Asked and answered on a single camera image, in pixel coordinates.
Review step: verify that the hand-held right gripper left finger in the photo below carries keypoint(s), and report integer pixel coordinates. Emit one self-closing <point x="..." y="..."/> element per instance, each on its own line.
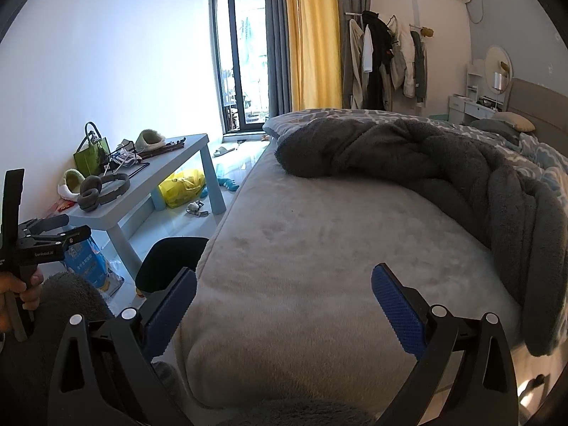
<point x="171" y="315"/>

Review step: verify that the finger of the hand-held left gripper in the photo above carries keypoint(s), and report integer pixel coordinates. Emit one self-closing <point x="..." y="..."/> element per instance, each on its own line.
<point x="66" y="236"/>
<point x="49" y="222"/>

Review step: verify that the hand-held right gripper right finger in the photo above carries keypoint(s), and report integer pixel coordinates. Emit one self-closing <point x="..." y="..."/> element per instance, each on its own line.
<point x="397" y="313"/>

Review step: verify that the dark trash bin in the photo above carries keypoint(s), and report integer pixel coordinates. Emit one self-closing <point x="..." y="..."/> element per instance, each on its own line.
<point x="173" y="259"/>

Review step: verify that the person's left hand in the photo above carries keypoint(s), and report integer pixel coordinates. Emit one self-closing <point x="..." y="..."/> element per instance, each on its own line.
<point x="13" y="286"/>

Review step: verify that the red packet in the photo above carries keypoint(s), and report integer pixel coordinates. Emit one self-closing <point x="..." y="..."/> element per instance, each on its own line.
<point x="64" y="206"/>

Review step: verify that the blue printed bag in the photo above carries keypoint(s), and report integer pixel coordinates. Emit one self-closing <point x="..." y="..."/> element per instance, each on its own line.
<point x="91" y="266"/>

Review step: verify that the grey headphones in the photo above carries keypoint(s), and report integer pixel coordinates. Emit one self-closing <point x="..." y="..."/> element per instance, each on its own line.
<point x="88" y="197"/>

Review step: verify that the person's left leg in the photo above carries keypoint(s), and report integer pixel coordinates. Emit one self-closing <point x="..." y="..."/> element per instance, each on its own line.
<point x="57" y="301"/>

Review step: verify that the green handbag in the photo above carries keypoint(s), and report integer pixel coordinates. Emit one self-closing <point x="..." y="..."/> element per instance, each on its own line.
<point x="91" y="157"/>

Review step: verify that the light blue table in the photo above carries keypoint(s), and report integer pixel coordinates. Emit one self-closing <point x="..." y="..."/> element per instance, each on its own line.
<point x="146" y="186"/>

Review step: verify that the yellow plastic bag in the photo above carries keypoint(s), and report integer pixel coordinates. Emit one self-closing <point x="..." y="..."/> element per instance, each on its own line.
<point x="179" y="188"/>

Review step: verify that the teal toy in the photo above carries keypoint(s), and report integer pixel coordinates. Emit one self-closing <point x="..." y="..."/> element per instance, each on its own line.
<point x="228" y="184"/>

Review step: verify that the grey fleece patterned comforter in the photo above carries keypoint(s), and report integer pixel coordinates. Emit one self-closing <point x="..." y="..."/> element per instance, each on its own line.
<point x="443" y="155"/>

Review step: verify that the white floor slipper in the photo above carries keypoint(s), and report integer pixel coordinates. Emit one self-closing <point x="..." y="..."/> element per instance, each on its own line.
<point x="223" y="151"/>

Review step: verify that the grey pillow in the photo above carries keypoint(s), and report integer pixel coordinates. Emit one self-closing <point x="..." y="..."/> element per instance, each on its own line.
<point x="488" y="126"/>

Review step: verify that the white dressing table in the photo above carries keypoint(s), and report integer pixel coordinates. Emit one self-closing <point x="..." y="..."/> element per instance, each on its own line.
<point x="463" y="106"/>

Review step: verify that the beige pillow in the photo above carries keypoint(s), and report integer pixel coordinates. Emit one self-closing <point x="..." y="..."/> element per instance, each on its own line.
<point x="517" y="122"/>

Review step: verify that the glass balcony door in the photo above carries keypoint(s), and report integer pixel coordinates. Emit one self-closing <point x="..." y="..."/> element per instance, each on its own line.
<point x="222" y="53"/>

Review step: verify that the grey garment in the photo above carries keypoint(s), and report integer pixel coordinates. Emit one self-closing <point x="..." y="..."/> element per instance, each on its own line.
<point x="419" y="71"/>

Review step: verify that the white jacket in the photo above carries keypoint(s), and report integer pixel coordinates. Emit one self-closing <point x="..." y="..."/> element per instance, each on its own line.
<point x="404" y="62"/>

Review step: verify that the black coat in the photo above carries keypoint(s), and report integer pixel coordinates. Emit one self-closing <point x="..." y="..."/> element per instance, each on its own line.
<point x="380" y="62"/>

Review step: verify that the grey bed headboard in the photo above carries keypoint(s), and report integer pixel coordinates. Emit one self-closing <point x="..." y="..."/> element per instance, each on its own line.
<point x="537" y="102"/>

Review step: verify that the white shirt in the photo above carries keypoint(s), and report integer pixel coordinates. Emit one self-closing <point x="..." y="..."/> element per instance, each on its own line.
<point x="367" y="53"/>

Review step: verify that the round white vanity mirror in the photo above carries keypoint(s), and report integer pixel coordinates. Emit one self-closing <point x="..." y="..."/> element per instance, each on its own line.
<point x="495" y="64"/>

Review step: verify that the yellow curtain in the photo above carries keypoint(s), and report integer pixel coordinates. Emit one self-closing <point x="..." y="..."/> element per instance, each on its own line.
<point x="315" y="35"/>

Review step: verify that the white pole coat rack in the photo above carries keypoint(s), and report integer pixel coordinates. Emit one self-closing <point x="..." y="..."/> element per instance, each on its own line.
<point x="415" y="9"/>

